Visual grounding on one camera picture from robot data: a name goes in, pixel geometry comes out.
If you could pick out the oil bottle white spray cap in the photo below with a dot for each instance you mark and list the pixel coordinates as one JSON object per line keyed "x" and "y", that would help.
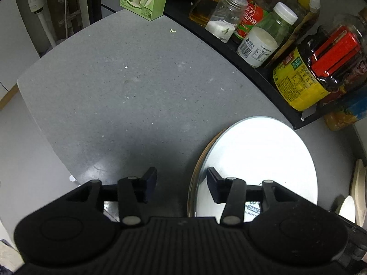
{"x": 206, "y": 3}

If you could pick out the black kitchen rack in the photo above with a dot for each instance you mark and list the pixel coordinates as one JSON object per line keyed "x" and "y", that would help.
{"x": 252, "y": 73}

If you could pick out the dark bottle red label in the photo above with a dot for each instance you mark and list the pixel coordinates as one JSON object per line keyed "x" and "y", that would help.
{"x": 252, "y": 17}

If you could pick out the small white plate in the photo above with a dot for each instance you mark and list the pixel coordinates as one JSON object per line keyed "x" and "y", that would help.
{"x": 348, "y": 209}

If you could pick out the glass salt shaker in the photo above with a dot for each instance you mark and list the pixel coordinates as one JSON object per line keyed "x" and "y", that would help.
{"x": 226, "y": 17}

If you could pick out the white standing fan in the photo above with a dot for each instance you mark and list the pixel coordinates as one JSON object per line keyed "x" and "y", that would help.
{"x": 35, "y": 0}

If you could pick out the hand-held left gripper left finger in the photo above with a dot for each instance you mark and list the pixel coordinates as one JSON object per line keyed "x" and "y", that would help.
{"x": 149, "y": 184}

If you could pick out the deep white plate blue print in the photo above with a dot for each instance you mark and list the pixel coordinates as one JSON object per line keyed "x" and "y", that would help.
{"x": 258, "y": 154}

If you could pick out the large soy sauce bottle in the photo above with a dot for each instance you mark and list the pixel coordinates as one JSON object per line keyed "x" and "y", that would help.
{"x": 304, "y": 77}

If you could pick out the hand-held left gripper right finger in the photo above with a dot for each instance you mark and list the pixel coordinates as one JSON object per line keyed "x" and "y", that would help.
{"x": 215, "y": 184}

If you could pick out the clear bottle white cap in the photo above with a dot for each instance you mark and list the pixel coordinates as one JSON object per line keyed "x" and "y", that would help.
{"x": 282, "y": 17}

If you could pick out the orange juice bottle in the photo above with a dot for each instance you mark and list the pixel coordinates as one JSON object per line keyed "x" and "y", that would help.
{"x": 341, "y": 120}

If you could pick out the brown sauce squeeze bottle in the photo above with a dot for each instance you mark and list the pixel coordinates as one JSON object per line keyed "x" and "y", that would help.
{"x": 306, "y": 14}

